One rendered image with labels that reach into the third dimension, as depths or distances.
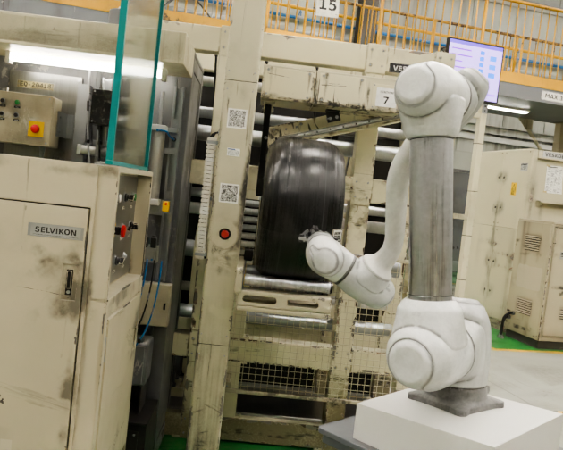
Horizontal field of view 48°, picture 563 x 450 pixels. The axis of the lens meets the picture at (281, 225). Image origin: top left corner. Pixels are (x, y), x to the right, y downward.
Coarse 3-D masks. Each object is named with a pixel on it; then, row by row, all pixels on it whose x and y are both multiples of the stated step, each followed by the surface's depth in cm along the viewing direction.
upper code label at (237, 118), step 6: (228, 114) 243; (234, 114) 243; (240, 114) 243; (246, 114) 243; (228, 120) 243; (234, 120) 243; (240, 120) 243; (246, 120) 243; (228, 126) 243; (234, 126) 243; (240, 126) 244
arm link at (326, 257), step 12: (312, 240) 183; (324, 240) 179; (312, 252) 177; (324, 252) 175; (336, 252) 175; (348, 252) 182; (312, 264) 176; (324, 264) 175; (336, 264) 175; (348, 264) 180; (324, 276) 179; (336, 276) 180
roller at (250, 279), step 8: (248, 280) 239; (256, 280) 239; (264, 280) 240; (272, 280) 240; (280, 280) 240; (288, 280) 240; (296, 280) 241; (304, 280) 241; (312, 280) 242; (288, 288) 241; (296, 288) 241; (304, 288) 241; (312, 288) 240; (320, 288) 241; (328, 288) 241
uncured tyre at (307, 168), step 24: (288, 144) 239; (312, 144) 241; (288, 168) 229; (312, 168) 230; (336, 168) 232; (264, 192) 232; (288, 192) 226; (312, 192) 227; (336, 192) 228; (264, 216) 229; (288, 216) 226; (312, 216) 226; (336, 216) 228; (264, 240) 231; (288, 240) 228; (264, 264) 238; (288, 264) 235
